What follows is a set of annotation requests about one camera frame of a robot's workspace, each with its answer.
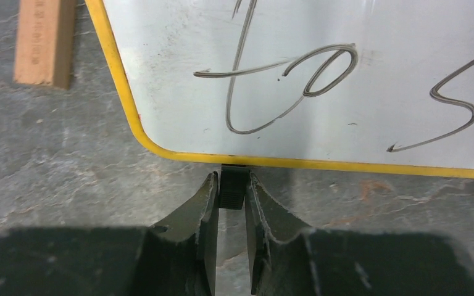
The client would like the yellow framed whiteboard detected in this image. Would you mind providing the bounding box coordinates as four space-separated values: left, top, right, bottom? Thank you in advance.
86 1 474 178

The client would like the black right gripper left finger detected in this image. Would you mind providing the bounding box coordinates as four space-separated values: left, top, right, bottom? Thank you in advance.
130 172 219 295

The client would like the black whiteboard foot clip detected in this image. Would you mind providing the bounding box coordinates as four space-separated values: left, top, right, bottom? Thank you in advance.
218 164 250 210

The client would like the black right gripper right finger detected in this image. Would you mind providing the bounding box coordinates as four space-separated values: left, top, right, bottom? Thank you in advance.
245 173 368 295

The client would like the small wooden block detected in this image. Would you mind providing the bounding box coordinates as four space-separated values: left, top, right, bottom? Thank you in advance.
13 0 77 89

